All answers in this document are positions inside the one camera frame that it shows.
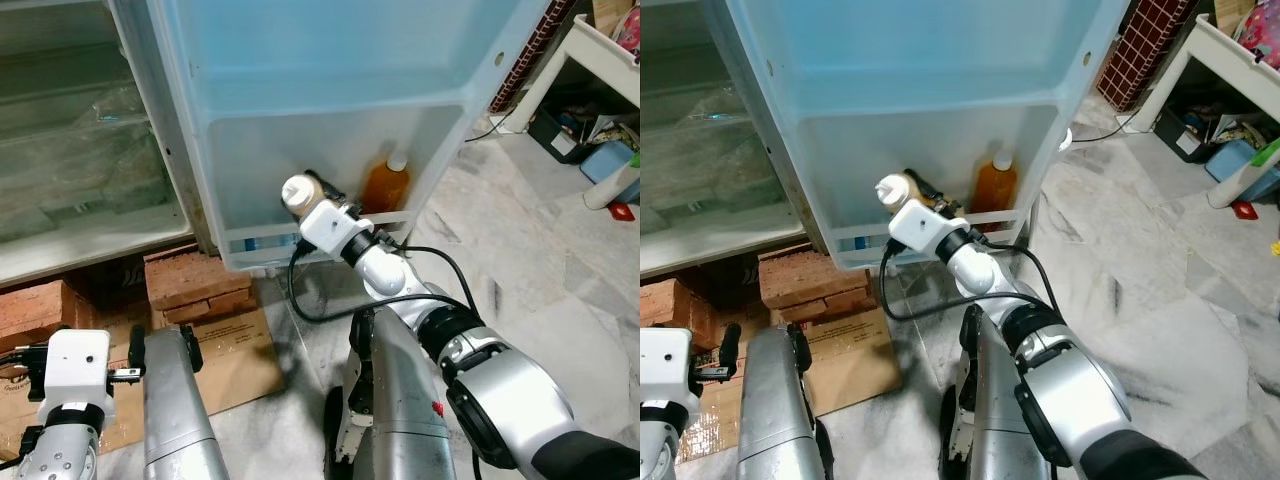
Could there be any beige bottle white round cap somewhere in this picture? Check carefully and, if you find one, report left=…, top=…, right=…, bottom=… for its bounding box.
left=281, top=173, right=323, bottom=219
left=875, top=170, right=916, bottom=214

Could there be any grey fridge door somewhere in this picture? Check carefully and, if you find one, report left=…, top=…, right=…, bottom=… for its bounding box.
left=148, top=0, right=553, bottom=276
left=722, top=0, right=1133, bottom=271

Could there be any grey fridge body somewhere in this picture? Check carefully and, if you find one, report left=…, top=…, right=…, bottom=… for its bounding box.
left=640, top=0, right=831, bottom=281
left=0, top=0, right=216, bottom=291

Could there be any clear fridge crisper drawer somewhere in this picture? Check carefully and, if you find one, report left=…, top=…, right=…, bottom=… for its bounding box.
left=640, top=85, right=806, bottom=241
left=0, top=85, right=191, bottom=246

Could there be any red clay brick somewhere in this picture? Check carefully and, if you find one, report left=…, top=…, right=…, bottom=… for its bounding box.
left=775, top=290, right=861, bottom=323
left=640, top=278, right=701, bottom=331
left=158, top=293, right=244, bottom=328
left=758, top=243, right=871, bottom=306
left=0, top=280, right=96, bottom=351
left=143, top=248, right=253, bottom=311

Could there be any silver left robot leg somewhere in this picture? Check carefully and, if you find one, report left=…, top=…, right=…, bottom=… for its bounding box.
left=737, top=325, right=829, bottom=480
left=143, top=325, right=233, bottom=480

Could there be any silver robot leg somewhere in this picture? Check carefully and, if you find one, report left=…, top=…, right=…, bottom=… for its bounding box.
left=322, top=305, right=456, bottom=480
left=938, top=305, right=1051, bottom=480
left=737, top=325, right=829, bottom=480
left=143, top=325, right=233, bottom=480

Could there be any flat brown cardboard sheet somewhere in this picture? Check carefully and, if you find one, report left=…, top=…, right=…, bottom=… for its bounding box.
left=680, top=305, right=881, bottom=463
left=0, top=305, right=286, bottom=456

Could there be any silver right robot leg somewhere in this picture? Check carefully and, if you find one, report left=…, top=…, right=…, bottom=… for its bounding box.
left=322, top=305, right=456, bottom=480
left=938, top=305, right=1051, bottom=480

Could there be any black storage crate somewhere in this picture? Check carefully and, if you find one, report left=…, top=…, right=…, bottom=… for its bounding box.
left=527, top=100, right=601, bottom=166
left=1153, top=100, right=1226, bottom=166

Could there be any blue plastic container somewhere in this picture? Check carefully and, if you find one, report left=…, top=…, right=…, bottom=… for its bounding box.
left=1205, top=138, right=1263, bottom=184
left=580, top=138, right=641, bottom=189

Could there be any red brick-tile pillar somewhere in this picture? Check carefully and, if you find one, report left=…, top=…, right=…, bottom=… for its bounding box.
left=488, top=0, right=579, bottom=113
left=1095, top=0, right=1199, bottom=113

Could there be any white table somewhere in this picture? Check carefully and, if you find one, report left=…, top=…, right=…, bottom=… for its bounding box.
left=1125, top=12, right=1280, bottom=136
left=505, top=12, right=641, bottom=136

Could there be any white plastic cylinder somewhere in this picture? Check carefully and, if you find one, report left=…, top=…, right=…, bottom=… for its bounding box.
left=1208, top=150, right=1280, bottom=211

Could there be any pink bag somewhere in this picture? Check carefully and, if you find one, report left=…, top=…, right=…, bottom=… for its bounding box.
left=1235, top=5, right=1280, bottom=66
left=612, top=5, right=641, bottom=56

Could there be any brown cardboard box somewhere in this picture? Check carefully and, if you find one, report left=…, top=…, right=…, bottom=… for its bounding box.
left=593, top=0, right=633, bottom=36
left=1213, top=0, right=1256, bottom=36

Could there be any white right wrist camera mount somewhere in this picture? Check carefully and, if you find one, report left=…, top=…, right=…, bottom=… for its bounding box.
left=298, top=200, right=375, bottom=264
left=888, top=197, right=966, bottom=261

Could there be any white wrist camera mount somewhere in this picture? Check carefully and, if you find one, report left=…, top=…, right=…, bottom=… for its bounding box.
left=35, top=328, right=113, bottom=405
left=888, top=197, right=966, bottom=261
left=298, top=200, right=375, bottom=264
left=640, top=328, right=703, bottom=403

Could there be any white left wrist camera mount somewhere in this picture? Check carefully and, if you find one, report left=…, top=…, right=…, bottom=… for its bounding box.
left=35, top=328, right=113, bottom=405
left=640, top=328, right=703, bottom=403

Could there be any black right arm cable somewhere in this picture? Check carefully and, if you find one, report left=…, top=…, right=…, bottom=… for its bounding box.
left=287, top=243, right=479, bottom=326
left=880, top=240, right=1063, bottom=323

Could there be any black power cable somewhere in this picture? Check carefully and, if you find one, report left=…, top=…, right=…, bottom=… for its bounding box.
left=1070, top=108, right=1151, bottom=144
left=463, top=108, right=531, bottom=144

